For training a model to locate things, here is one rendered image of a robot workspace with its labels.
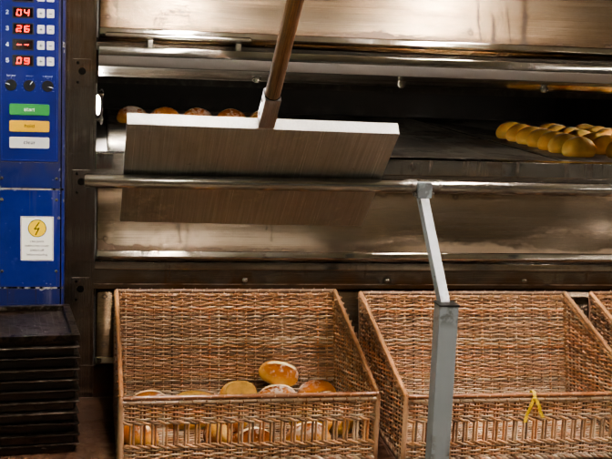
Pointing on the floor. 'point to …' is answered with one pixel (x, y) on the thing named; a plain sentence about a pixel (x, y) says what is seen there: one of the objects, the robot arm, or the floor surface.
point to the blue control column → (27, 169)
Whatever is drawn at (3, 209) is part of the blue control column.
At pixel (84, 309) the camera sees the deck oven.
